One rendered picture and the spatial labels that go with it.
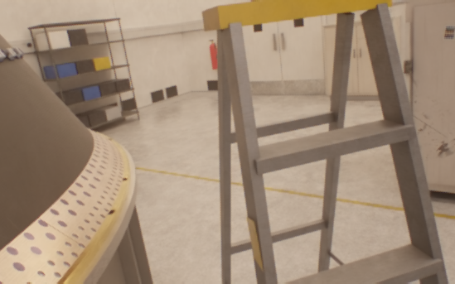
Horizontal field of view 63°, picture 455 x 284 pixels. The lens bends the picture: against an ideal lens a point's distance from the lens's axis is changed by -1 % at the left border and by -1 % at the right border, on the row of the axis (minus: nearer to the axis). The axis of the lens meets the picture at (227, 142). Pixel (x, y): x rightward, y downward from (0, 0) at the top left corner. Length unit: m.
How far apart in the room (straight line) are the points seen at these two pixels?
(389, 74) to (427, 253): 0.42
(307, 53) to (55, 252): 7.13
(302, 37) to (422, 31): 4.76
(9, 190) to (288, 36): 7.23
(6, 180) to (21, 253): 0.12
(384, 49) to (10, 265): 0.81
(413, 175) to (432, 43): 2.08
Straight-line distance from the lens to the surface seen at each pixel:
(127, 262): 0.87
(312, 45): 7.49
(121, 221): 0.74
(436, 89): 3.01
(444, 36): 2.95
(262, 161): 0.75
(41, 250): 0.62
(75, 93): 6.69
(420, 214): 0.98
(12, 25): 6.88
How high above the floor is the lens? 1.48
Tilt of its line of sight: 17 degrees down
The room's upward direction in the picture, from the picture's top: 8 degrees counter-clockwise
